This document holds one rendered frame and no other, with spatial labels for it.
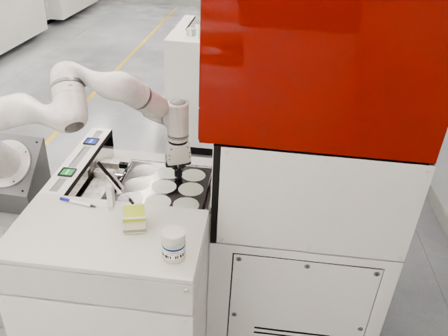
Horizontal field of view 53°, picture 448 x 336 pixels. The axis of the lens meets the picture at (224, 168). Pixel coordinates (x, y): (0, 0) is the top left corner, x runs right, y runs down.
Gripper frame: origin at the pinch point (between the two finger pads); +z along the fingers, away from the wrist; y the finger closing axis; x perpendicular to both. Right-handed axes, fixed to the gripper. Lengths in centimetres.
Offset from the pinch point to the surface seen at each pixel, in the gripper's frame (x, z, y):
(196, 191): 11.5, 2.0, -4.0
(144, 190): 5.1, 2.0, 15.4
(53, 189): 2.7, -3.7, 48.4
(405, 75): 58, -58, -49
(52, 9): -642, 69, 22
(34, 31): -547, 77, 53
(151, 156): -34.2, 10.0, 3.3
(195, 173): -1.3, 2.0, -7.9
